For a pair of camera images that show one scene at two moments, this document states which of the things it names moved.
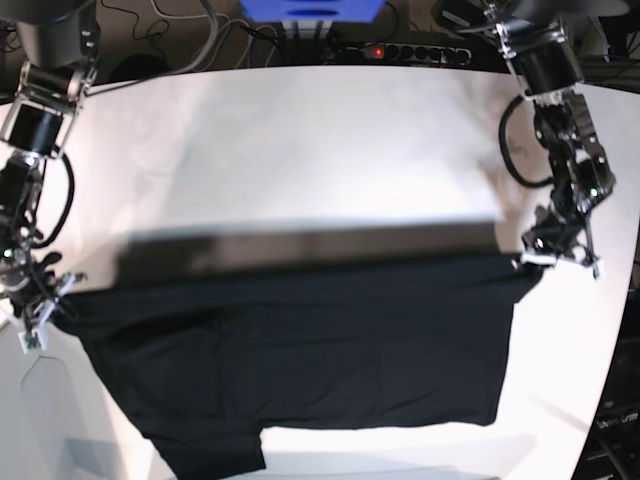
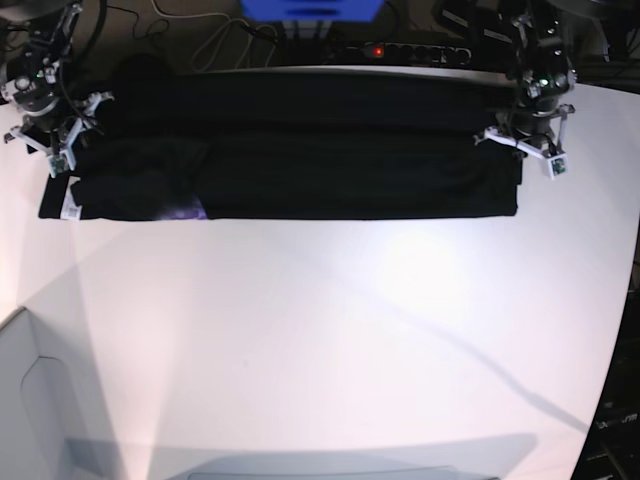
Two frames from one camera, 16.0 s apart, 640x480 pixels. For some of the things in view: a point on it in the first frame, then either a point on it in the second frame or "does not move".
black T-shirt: [219, 335] to [297, 142]
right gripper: [558, 237] to [537, 125]
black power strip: [444, 55] does not move
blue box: [312, 11] does not move
